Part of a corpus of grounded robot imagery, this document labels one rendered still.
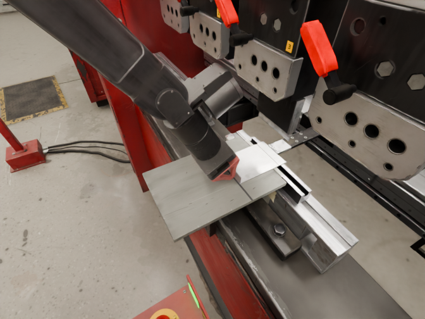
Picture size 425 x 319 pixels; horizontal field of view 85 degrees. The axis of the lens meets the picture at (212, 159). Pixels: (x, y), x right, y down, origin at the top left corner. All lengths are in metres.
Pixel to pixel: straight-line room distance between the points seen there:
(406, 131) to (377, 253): 1.52
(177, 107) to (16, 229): 1.79
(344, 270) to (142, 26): 1.14
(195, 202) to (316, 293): 0.30
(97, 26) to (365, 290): 0.62
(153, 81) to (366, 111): 0.25
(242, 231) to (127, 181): 1.43
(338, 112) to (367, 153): 0.06
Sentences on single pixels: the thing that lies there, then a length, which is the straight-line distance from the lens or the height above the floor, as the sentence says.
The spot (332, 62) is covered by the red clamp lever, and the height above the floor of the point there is 1.28.
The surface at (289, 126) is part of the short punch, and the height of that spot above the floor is 1.12.
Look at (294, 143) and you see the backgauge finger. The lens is 0.62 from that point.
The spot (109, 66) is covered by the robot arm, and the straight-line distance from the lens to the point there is 0.29.
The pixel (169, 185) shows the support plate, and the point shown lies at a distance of 0.51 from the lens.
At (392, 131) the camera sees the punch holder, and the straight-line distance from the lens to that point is 0.32.
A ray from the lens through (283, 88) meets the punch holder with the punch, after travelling 0.41.
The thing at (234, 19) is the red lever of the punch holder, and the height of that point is 1.28.
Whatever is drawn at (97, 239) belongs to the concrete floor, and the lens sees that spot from 1.70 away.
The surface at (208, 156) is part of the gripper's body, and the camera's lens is 0.42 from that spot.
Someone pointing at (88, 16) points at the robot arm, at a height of 1.33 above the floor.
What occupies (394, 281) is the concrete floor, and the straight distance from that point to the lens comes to 1.77.
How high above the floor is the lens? 1.39
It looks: 46 degrees down
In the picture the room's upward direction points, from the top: straight up
